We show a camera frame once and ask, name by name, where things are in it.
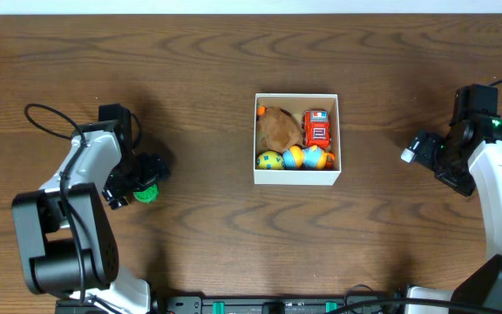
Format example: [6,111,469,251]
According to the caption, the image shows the yellow ball with blue letters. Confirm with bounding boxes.
[255,151,285,170]

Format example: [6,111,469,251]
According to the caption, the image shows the blue duck toy figure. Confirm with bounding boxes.
[282,145,336,170]

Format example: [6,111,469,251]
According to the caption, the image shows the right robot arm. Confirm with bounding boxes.
[401,85,502,313]

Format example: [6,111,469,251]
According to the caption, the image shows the brown plush toy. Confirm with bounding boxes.
[256,106,302,153]

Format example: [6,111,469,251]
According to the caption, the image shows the black cable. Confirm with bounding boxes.
[329,76,502,314]
[23,102,124,314]

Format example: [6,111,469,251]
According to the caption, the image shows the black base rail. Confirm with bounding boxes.
[54,286,405,314]

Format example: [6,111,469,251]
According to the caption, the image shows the black left cable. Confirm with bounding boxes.
[23,102,124,314]

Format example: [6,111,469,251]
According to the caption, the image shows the black right cable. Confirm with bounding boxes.
[329,76,502,314]

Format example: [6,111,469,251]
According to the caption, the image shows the green ridged plastic ball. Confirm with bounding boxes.
[133,184,159,203]

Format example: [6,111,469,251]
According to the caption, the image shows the white cardboard box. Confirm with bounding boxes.
[254,93,342,186]

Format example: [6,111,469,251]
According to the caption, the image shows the red toy truck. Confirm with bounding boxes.
[302,110,331,149]

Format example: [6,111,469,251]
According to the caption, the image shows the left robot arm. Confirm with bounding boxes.
[11,104,170,314]

